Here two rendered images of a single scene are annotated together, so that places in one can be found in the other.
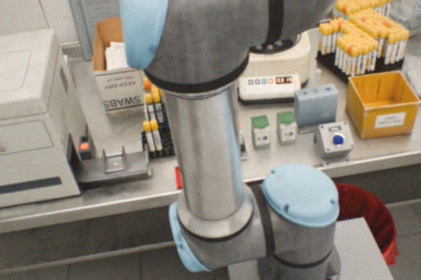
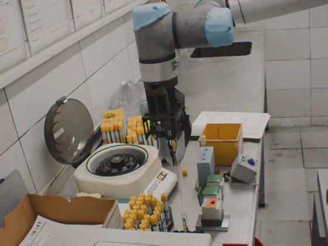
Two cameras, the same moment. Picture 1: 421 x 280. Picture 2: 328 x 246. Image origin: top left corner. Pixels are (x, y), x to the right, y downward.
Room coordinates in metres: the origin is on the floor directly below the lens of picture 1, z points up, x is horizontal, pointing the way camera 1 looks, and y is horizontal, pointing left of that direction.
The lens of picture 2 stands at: (0.64, 0.80, 1.59)
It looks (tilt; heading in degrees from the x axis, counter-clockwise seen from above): 23 degrees down; 291
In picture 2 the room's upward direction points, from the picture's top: 9 degrees counter-clockwise
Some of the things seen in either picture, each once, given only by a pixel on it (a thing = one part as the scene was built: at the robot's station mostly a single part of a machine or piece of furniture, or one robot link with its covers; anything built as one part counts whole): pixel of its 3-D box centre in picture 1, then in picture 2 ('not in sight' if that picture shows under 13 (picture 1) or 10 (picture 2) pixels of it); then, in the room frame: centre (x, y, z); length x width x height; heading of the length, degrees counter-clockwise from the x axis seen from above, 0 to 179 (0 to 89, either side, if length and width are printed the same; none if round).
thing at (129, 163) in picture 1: (106, 164); not in sight; (0.82, 0.25, 0.92); 0.21 x 0.07 x 0.05; 93
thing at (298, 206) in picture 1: (296, 211); not in sight; (0.49, -0.13, 1.08); 0.13 x 0.12 x 0.14; 96
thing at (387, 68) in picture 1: (373, 52); not in sight; (1.20, -0.52, 0.89); 0.17 x 0.09 x 0.02; 20
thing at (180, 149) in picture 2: not in sight; (178, 151); (0.90, 0.05, 1.17); 0.06 x 0.03 x 0.09; 93
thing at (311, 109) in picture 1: (315, 107); (206, 168); (0.93, -0.28, 0.92); 0.10 x 0.07 x 0.10; 95
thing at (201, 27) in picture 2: not in sight; (205, 26); (0.82, 0.02, 1.43); 0.11 x 0.11 x 0.08; 6
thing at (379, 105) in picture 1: (380, 104); (222, 144); (0.91, -0.44, 0.92); 0.13 x 0.13 x 0.10; 0
